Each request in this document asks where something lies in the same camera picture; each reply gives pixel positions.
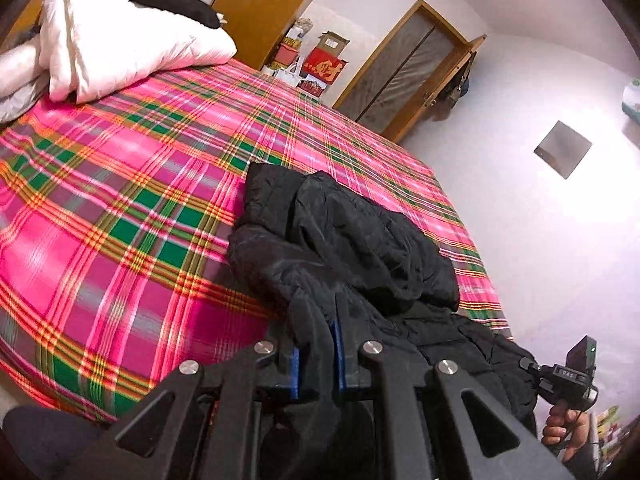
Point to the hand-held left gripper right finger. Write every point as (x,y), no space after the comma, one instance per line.
(342,365)

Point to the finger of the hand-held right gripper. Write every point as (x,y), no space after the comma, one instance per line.
(531,370)

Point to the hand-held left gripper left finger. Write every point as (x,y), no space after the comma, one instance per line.
(295,372)

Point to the black hooded puffer jacket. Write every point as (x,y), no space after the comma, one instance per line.
(360,250)

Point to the person's right forearm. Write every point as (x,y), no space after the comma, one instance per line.
(587,465)

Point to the person's right hand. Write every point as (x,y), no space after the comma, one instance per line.
(562,430)

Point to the bed with pink plaid sheet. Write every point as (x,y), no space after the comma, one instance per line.
(125,200)

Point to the photo printed box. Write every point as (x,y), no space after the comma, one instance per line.
(312,86)

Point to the white green packet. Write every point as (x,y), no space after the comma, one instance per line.
(632,97)

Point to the hanging dark bag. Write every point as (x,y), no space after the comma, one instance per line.
(457,85)

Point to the wooden door with grey panels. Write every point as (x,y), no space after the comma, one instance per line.
(400,75)

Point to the white handbag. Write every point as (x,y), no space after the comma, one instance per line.
(287,74)

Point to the red gift box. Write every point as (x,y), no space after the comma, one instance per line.
(325,67)

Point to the open cardboard box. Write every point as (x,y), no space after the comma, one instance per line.
(334,42)

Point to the yellow box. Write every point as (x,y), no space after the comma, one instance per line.
(291,40)

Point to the wooden wardrobe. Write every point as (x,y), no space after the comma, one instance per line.
(265,5)

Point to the white folded duvet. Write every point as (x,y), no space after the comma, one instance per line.
(125,45)

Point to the black cloth on duvet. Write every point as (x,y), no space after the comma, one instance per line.
(170,2)

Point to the pale pink folded blanket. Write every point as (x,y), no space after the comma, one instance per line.
(20,75)

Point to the grey wall panel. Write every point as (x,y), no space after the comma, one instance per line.
(562,150)

